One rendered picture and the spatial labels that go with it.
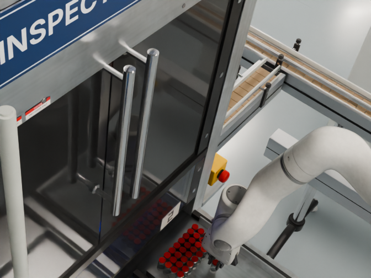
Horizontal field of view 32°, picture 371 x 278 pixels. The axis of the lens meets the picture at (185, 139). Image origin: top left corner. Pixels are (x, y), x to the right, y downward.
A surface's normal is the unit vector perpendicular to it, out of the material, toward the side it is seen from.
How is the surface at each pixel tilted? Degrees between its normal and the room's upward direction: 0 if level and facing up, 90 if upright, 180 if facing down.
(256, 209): 48
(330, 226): 0
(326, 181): 90
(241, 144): 0
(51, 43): 90
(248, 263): 0
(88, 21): 90
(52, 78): 90
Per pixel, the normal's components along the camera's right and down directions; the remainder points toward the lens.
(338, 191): -0.60, 0.54
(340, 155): -0.32, 0.28
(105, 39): 0.79, 0.52
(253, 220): 0.17, 0.19
